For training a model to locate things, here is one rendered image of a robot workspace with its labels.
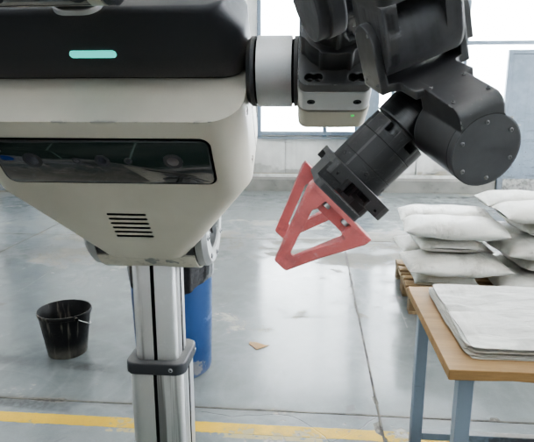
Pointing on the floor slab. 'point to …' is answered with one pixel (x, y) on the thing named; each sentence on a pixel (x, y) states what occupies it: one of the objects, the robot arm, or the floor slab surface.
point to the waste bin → (195, 313)
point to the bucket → (65, 327)
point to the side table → (464, 377)
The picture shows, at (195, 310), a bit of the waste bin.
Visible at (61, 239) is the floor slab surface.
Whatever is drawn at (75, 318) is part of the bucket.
